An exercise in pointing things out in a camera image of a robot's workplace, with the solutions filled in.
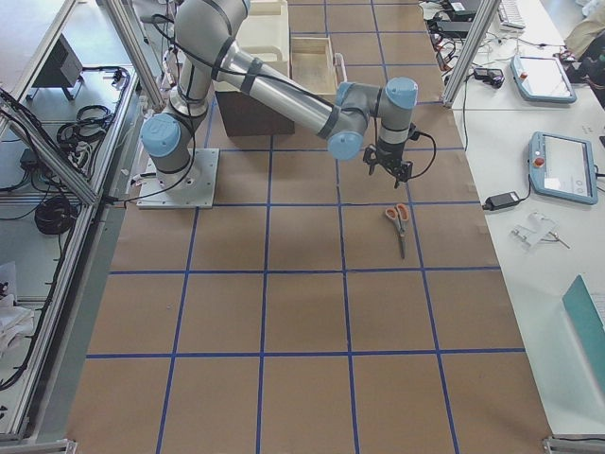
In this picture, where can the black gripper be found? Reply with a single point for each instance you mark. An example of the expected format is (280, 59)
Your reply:
(389, 157)

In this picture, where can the orange grey scissors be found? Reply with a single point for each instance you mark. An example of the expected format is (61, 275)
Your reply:
(399, 216)

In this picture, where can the light wooden drawer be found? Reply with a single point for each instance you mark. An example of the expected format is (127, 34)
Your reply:
(316, 66)

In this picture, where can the black power adapter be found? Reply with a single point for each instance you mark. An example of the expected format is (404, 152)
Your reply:
(501, 201)

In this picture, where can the dark brown wooden cabinet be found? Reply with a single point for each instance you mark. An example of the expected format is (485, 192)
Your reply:
(245, 116)

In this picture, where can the blue teach pendant far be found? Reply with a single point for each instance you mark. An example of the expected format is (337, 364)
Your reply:
(542, 80)

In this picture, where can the blue teach pendant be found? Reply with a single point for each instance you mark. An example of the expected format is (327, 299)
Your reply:
(562, 167)
(542, 80)

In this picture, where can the blue teach pendant near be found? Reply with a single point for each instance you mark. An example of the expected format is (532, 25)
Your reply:
(562, 167)

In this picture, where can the cream plastic tray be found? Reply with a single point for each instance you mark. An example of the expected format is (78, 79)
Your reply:
(265, 34)

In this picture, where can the teal folder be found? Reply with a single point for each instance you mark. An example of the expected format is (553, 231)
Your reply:
(582, 312)

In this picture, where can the grey metal box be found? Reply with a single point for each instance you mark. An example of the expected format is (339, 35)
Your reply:
(62, 69)

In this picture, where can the white crumpled cloth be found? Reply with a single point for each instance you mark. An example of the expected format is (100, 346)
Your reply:
(17, 322)

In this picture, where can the clear plastic bracket parts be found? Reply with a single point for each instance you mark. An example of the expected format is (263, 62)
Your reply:
(536, 230)

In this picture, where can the aluminium frame post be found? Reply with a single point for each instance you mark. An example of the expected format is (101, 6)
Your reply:
(477, 32)

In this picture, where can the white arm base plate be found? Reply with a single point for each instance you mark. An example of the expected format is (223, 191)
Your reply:
(193, 187)

